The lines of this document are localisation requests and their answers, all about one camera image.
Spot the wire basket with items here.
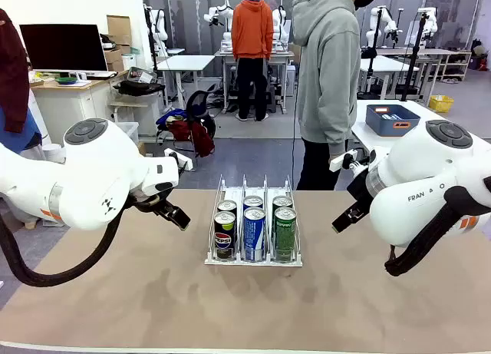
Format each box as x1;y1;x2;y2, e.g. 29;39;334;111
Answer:
127;66;158;84

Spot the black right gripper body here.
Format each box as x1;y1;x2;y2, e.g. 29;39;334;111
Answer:
347;169;381;217

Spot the wooden shelf workbench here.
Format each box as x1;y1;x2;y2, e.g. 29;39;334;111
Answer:
377;48;473;82

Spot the black Pepsi can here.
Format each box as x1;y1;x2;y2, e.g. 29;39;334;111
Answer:
217;200;239;217
213;210;237;261

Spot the black bag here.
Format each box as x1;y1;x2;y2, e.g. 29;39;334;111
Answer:
114;80;166;98

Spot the red backpack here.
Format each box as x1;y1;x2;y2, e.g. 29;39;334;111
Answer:
165;117;216;158

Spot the small brown cardboard box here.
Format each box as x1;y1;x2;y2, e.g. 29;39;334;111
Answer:
103;46;126;73

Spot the black computer monitor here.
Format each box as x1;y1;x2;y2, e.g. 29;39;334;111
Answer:
18;23;109;73

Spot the white workshop table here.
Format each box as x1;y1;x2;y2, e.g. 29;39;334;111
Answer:
358;54;421;101
156;54;216;109

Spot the large white table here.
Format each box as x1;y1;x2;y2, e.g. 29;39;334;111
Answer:
351;99;491;167

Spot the blue cloth bundle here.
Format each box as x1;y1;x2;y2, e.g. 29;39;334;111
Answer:
156;108;189;131

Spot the white office desk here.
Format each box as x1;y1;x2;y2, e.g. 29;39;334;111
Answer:
29;70;130;146

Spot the blue basket with orange handles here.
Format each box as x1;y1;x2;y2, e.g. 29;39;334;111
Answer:
365;104;422;139

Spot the tall open cardboard box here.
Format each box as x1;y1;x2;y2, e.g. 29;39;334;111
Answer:
106;15;132;47

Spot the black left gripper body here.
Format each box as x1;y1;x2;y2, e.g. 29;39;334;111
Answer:
129;184;174;214

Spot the clear plastic can dispenser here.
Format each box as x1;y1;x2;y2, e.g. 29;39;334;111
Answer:
204;174;303;267

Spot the black right arm cable sleeve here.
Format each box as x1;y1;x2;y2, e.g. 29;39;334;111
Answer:
384;185;491;277

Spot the person in orange hoodie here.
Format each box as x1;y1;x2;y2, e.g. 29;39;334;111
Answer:
231;0;274;123

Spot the white paper roll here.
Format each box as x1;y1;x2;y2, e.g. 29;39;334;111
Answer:
41;143;67;165

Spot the black tripod stand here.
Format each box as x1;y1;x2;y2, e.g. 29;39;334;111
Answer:
400;12;430;102

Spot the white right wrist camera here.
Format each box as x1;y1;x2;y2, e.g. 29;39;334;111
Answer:
328;148;369;174

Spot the person in grey hoodie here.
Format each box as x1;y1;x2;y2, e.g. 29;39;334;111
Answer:
292;0;387;192

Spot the yellow plastic crate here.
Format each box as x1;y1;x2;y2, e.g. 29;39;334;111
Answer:
428;94;455;114

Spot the black office chair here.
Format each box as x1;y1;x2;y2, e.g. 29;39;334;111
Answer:
185;89;216;129

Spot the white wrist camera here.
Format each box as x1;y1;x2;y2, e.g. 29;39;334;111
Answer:
163;148;193;174
328;148;369;174

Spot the blue Pocari Sweat can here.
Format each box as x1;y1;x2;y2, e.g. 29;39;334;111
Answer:
242;195;265;211
242;207;267;263

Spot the slim black camera stand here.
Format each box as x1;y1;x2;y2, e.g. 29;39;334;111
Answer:
366;6;384;100

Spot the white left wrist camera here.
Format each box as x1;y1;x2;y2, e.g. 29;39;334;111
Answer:
163;148;193;174

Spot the green Chilsung cider can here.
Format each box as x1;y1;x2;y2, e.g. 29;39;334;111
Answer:
272;195;295;213
272;207;298;263

